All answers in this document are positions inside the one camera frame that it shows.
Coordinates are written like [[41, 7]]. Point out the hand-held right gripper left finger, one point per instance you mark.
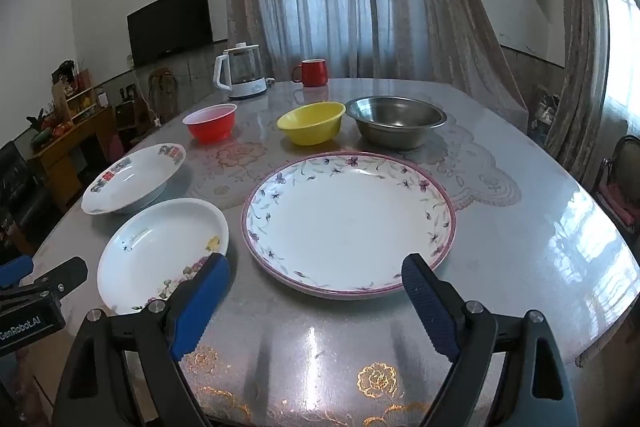
[[200, 307]]

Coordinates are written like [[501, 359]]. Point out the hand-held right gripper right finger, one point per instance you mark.
[[430, 307]]

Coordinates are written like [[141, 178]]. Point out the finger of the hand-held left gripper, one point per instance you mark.
[[15, 270], [62, 276]]

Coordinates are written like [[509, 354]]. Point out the white plate with yellow flower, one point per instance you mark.
[[160, 247]]

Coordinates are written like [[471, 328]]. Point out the white plate with red print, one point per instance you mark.
[[130, 179]]

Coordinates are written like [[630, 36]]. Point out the large floral rim plate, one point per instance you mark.
[[350, 217]]

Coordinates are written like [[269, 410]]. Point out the red plastic bowl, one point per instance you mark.
[[210, 129]]

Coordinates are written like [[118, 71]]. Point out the stainless steel bowl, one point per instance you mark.
[[395, 119]]

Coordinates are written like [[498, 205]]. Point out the yellow plastic bowl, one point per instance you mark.
[[310, 127]]

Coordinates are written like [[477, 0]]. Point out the dark furniture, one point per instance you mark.
[[20, 192]]

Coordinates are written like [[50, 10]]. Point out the wooden cabinet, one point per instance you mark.
[[75, 147]]

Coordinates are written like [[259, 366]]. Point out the pink object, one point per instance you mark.
[[115, 147]]

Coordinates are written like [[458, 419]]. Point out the artificial fruit pile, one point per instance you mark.
[[47, 129]]

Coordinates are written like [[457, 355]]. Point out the lace table mat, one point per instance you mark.
[[240, 157]]

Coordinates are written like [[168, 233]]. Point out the dark small cabinet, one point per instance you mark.
[[130, 122]]

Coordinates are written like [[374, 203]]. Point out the ornament display shelf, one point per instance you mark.
[[75, 92]]

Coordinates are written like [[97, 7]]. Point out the carved wooden chair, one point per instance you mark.
[[162, 92]]

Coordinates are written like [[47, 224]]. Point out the dark chair with pink cushion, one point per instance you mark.
[[620, 197]]

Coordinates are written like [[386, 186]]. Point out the pile of plastic bags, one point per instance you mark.
[[545, 112]]

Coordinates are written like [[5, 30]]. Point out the white glass electric kettle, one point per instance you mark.
[[242, 77]]

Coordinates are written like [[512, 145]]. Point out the red mug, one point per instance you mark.
[[314, 74]]

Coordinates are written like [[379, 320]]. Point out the narrow beige curtain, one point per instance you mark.
[[580, 57]]

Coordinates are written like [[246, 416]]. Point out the bright window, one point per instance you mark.
[[622, 57]]

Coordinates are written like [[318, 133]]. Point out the black wall television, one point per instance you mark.
[[170, 27]]

